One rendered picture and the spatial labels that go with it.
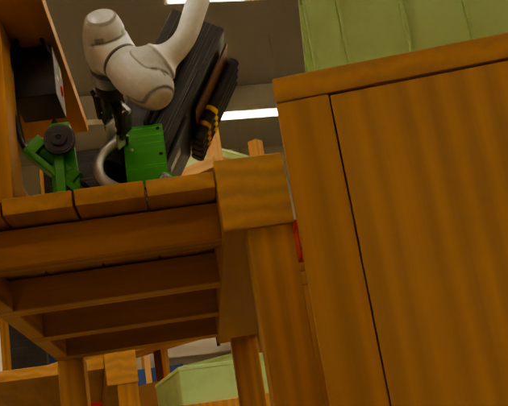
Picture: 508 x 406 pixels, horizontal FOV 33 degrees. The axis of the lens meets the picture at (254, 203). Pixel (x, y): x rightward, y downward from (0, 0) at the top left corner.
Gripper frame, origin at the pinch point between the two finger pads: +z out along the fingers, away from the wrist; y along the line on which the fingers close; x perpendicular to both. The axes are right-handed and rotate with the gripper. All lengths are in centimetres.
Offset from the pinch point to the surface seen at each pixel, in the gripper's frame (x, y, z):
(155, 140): -7.7, -7.3, 3.8
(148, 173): 1.7, -13.2, 5.0
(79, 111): -19, 37, 30
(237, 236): 29, -63, -37
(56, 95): 3.9, 17.1, -7.4
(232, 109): -380, 241, 443
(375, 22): 24, -81, -98
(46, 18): -2.0, 23.1, -27.2
